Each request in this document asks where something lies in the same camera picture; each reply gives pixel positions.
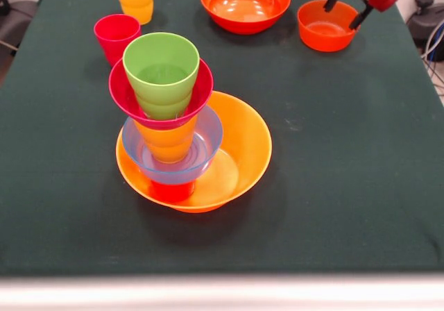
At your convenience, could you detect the large orange bowl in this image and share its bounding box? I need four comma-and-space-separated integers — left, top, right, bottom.
115, 90, 273, 214

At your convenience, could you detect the pink-red bowl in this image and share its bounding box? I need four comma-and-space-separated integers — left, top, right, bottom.
108, 57, 214, 131

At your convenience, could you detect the green cup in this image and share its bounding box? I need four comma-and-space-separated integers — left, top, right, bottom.
122, 32, 201, 120

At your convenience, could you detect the light blue bowl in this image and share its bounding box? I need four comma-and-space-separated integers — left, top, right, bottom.
121, 105, 223, 186

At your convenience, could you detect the orange cup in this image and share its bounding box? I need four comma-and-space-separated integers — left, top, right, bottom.
133, 112, 198, 165

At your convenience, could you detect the red-orange cup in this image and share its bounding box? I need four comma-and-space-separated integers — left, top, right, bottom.
149, 179, 197, 203

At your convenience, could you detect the small red-orange bowl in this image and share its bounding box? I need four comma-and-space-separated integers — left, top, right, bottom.
296, 0, 361, 53

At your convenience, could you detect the large red-orange bowl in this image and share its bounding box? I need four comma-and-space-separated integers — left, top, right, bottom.
200, 0, 291, 35

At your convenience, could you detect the yellow cup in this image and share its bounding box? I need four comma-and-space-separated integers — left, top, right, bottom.
112, 0, 155, 26

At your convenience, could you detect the pink-red cup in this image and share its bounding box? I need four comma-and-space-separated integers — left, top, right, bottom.
93, 14, 142, 68

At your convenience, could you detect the dark green tablecloth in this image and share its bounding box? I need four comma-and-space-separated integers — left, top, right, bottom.
0, 0, 444, 278

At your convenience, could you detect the dark grey pedestal base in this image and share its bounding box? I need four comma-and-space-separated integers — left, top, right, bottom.
405, 0, 444, 44
0, 0, 39, 53

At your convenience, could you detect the tangle of cables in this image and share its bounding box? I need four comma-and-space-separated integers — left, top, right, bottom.
421, 19, 444, 79

